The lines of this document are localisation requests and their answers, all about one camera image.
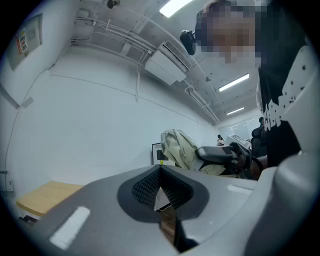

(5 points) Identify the black office chair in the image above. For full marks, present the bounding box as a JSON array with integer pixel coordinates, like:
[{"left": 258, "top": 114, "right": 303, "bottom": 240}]
[{"left": 250, "top": 125, "right": 268, "bottom": 157}]

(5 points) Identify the black head camera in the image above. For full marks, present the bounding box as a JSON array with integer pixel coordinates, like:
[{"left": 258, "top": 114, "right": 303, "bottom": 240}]
[{"left": 179, "top": 29, "right": 199, "bottom": 56}]

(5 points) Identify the person's head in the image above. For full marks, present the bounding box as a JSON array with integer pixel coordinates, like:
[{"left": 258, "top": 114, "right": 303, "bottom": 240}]
[{"left": 194, "top": 0, "right": 263, "bottom": 70}]

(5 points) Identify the black framed white board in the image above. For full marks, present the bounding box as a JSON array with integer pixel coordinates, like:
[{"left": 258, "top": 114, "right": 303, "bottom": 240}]
[{"left": 151, "top": 142, "right": 176, "bottom": 166}]

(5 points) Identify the wooden table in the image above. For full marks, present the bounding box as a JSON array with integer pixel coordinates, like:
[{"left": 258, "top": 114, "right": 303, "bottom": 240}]
[{"left": 16, "top": 181, "right": 85, "bottom": 218}]

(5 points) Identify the black wrist strap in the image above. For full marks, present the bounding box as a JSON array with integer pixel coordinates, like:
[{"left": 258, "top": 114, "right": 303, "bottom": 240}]
[{"left": 249, "top": 156, "right": 265, "bottom": 180}]

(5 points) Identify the wall poster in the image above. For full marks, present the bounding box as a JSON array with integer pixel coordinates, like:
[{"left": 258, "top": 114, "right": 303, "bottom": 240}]
[{"left": 6, "top": 12, "right": 44, "bottom": 72}]

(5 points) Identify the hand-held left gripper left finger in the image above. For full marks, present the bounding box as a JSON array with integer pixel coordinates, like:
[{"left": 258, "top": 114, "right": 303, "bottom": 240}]
[{"left": 32, "top": 164, "right": 180, "bottom": 256}]

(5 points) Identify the white wall box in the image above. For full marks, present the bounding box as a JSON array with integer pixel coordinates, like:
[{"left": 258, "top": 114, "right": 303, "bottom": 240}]
[{"left": 0, "top": 171, "right": 15, "bottom": 192}]

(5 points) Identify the ceiling light strip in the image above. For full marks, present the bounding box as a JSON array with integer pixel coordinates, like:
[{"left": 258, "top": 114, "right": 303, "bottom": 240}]
[
  {"left": 159, "top": 0, "right": 195, "bottom": 18},
  {"left": 218, "top": 73, "right": 250, "bottom": 93},
  {"left": 226, "top": 106, "right": 245, "bottom": 116}
]

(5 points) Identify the beige cloth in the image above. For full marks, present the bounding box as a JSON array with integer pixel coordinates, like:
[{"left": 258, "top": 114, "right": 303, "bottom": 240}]
[{"left": 160, "top": 128, "right": 226, "bottom": 177}]

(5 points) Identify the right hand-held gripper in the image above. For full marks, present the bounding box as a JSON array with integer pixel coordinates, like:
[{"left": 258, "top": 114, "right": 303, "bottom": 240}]
[{"left": 194, "top": 134, "right": 253, "bottom": 180}]

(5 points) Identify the white air conditioner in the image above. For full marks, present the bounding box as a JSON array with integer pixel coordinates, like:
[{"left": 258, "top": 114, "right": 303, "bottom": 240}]
[{"left": 144, "top": 39, "right": 193, "bottom": 86}]

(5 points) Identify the grey wall cable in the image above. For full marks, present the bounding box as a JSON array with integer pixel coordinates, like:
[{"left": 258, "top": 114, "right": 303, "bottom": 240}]
[{"left": 4, "top": 63, "right": 55, "bottom": 174}]

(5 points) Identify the white junction box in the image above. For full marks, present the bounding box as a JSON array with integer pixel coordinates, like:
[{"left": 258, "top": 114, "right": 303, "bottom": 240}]
[{"left": 21, "top": 96, "right": 35, "bottom": 109}]

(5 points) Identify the bundle of white conduits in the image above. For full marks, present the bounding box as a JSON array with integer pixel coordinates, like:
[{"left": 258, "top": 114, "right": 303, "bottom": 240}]
[{"left": 71, "top": 9, "right": 161, "bottom": 66}]

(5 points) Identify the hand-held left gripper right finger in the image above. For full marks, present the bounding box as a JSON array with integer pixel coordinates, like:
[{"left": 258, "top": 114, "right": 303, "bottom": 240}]
[{"left": 160, "top": 164, "right": 261, "bottom": 256}]

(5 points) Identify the person's black starred shirt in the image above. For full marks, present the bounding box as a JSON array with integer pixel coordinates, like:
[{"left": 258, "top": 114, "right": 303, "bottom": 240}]
[{"left": 256, "top": 37, "right": 320, "bottom": 169}]

